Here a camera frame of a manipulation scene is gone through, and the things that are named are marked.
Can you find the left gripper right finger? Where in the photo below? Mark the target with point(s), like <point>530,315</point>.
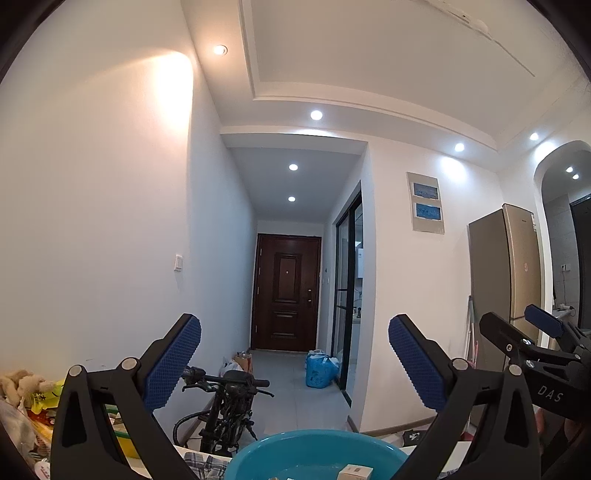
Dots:
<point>506,444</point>

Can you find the black glass sliding door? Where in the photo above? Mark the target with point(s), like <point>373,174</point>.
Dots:
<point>348,306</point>

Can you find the blue plastic bag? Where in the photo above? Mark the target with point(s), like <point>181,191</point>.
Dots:
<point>320,369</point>

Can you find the white wall switch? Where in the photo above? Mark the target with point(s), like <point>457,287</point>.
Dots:
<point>178,263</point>

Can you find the black bag on floor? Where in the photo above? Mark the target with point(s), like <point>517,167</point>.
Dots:
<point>413,437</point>

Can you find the beige plush toy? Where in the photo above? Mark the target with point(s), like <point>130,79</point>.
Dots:
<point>22,386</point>

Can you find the black electric bicycle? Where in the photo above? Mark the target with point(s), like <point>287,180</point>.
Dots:
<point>230,413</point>

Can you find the blue plaid cloth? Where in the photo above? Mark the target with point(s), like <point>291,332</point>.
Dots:
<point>206,466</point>

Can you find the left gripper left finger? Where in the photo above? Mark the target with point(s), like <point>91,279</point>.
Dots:
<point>84,444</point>

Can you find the orange paper bag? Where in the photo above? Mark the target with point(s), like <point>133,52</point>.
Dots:
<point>244,360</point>

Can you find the blue plastic basin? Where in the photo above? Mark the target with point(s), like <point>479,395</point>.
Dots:
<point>314,454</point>

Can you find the yellow green plastic basket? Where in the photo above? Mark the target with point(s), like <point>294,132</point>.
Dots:
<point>120,432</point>

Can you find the gold refrigerator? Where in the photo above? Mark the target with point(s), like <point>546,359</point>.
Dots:
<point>505,266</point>

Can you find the white barcode box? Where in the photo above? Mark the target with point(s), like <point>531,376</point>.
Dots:
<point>355,472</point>

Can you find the wall electrical panel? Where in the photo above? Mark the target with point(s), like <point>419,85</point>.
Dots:
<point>426,204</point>

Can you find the dark brown entrance door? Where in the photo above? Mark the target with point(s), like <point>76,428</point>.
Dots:
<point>285,293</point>

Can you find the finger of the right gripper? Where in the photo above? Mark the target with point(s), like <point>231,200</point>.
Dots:
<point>567,336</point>
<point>516,345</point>

